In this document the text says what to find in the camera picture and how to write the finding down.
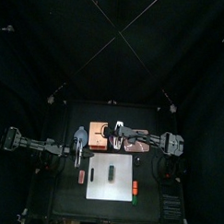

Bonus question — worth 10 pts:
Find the red white toy nigiri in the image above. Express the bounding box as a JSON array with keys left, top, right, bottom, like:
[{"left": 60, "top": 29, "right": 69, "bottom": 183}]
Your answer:
[{"left": 77, "top": 169, "right": 86, "bottom": 185}]

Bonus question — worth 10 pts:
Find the brown flat plate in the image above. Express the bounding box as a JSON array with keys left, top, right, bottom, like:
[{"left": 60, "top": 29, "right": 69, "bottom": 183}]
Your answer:
[{"left": 123, "top": 128, "right": 152, "bottom": 153}]

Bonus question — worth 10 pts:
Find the white cutting board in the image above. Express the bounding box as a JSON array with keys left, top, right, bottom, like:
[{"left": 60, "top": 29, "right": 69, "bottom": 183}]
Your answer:
[{"left": 85, "top": 151, "right": 135, "bottom": 203}]

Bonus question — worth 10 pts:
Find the wooden box red front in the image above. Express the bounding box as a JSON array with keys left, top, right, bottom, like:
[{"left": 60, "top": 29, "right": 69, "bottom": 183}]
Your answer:
[{"left": 88, "top": 121, "right": 110, "bottom": 152}]

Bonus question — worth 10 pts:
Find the black sheet white print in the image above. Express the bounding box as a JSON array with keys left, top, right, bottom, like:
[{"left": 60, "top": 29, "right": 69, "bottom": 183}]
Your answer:
[{"left": 159, "top": 183, "right": 184, "bottom": 224}]

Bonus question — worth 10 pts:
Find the grey bowl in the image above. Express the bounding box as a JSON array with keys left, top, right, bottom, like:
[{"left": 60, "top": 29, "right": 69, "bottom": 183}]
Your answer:
[{"left": 73, "top": 125, "right": 90, "bottom": 145}]

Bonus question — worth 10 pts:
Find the thin diagonal brace wire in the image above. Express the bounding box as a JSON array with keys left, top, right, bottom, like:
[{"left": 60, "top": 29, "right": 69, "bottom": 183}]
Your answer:
[
  {"left": 52, "top": 0, "right": 162, "bottom": 100},
  {"left": 79, "top": 0, "right": 180, "bottom": 105}
]

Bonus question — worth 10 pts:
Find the orange toy carrot green top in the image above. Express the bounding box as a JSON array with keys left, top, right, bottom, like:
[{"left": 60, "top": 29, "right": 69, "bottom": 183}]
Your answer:
[{"left": 131, "top": 181, "right": 139, "bottom": 207}]

